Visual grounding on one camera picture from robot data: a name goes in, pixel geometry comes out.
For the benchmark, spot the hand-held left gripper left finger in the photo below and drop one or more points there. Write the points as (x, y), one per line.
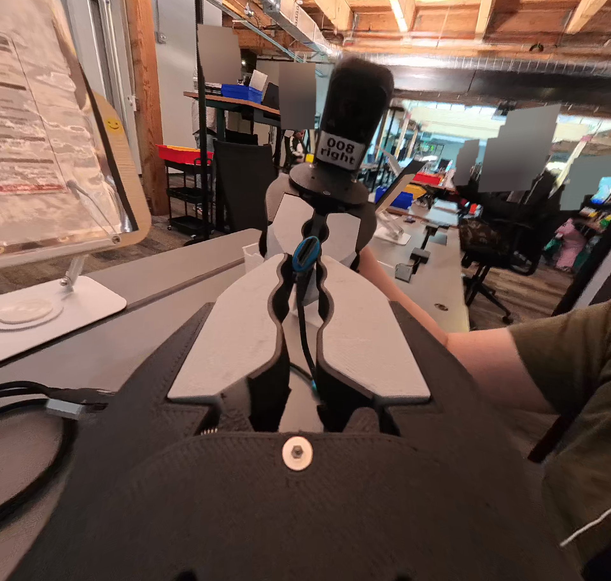
(229, 342)

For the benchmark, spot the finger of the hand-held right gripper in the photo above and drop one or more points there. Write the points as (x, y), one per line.
(344, 235)
(289, 223)

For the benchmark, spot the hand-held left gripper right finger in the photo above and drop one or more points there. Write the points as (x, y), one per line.
(372, 342)

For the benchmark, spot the person's right forearm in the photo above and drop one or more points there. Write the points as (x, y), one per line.
(487, 366)

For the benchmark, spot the black office chair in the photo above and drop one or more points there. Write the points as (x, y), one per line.
(243, 180)
(501, 237)

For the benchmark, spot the blue plastic bin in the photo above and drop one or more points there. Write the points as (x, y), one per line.
(241, 93)
(401, 200)

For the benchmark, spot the tilted board with white stand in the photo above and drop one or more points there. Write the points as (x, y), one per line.
(401, 185)

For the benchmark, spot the yellow plastic bin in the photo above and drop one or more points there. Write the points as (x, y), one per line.
(415, 190)

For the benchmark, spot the red plastic bin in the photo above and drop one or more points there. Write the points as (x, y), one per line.
(179, 154)
(427, 178)

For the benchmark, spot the black utility cart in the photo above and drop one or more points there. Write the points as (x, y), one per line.
(186, 194)

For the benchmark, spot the white board stand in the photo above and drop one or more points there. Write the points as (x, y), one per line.
(81, 304)

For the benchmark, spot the black pole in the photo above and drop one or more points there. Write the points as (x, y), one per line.
(200, 65)

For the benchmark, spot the yellow smiley sticker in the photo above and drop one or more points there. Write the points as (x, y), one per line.
(113, 125)

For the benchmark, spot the olive green shirt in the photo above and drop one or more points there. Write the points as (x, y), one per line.
(573, 375)

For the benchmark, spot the wooden instruction board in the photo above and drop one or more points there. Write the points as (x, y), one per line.
(47, 137)

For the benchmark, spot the silver ceiling duct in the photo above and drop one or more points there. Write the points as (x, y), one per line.
(296, 18)

